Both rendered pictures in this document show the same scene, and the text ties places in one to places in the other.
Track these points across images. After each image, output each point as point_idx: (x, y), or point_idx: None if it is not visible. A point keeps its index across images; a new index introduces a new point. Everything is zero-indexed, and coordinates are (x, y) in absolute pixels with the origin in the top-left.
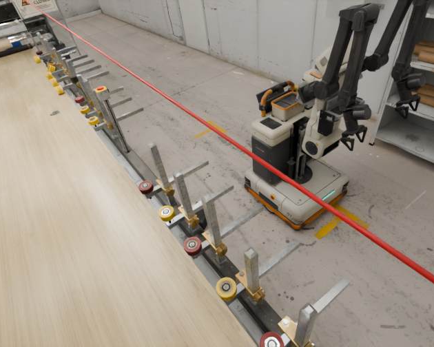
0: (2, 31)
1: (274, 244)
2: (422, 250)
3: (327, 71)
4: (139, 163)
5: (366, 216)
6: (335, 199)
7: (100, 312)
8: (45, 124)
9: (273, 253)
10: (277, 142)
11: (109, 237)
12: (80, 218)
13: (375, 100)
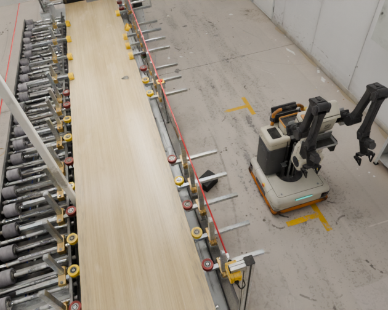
0: None
1: (253, 219)
2: (361, 259)
3: (302, 125)
4: (173, 135)
5: (333, 221)
6: (313, 201)
7: (132, 222)
8: (117, 87)
9: (249, 225)
10: (274, 148)
11: (144, 185)
12: (130, 167)
13: None
